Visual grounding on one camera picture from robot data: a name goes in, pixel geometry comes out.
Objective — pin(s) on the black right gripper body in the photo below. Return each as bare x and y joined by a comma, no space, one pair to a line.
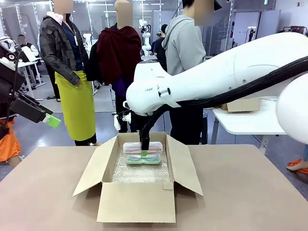
136,121

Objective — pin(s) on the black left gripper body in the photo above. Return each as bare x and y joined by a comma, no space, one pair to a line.
9,81

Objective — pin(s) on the pink transparent glasses case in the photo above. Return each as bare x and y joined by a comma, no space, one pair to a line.
131,147

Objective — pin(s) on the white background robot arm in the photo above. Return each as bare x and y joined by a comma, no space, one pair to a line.
87,41
145,41

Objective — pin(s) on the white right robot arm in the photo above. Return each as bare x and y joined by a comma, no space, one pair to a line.
216,74

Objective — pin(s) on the green transparent glasses case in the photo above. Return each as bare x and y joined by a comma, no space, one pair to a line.
134,160

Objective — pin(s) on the white background desk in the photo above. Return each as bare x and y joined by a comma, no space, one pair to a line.
29,63

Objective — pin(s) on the clear bubble wrap sheet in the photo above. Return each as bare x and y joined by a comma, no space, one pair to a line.
139,172

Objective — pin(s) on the seated person in varsity jacket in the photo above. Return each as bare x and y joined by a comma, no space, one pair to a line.
27,48

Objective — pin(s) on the orange fabric garment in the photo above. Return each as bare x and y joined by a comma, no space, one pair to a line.
8,144

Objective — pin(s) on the yellow-green apron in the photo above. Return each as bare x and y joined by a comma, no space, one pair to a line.
77,108

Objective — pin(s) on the mannequin in plaid jacket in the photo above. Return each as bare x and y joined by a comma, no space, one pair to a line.
55,48

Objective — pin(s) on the open brown cardboard box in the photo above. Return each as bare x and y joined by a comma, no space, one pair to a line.
137,204

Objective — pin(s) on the black plastic stool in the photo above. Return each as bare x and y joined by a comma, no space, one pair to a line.
204,127

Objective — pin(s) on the dark red cloth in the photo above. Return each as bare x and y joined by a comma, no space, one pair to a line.
118,55

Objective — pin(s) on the person in black cap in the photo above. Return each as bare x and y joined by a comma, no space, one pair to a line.
160,48

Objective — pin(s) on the person in grey hoodie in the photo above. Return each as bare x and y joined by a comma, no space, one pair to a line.
183,48

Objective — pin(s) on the white side table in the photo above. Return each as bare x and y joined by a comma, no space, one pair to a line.
240,120

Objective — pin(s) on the small closed cardboard box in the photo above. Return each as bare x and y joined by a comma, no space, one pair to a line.
243,105

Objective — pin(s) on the mannequin with beige head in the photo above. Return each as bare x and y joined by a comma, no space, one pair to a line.
122,14

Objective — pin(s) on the orange and white object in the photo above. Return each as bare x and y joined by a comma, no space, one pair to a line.
298,166

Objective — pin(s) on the clothes rack with garments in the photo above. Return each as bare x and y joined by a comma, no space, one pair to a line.
293,29

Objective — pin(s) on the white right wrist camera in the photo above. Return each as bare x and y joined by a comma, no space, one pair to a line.
120,120

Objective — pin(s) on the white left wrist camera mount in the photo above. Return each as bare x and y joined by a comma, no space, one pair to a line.
8,60

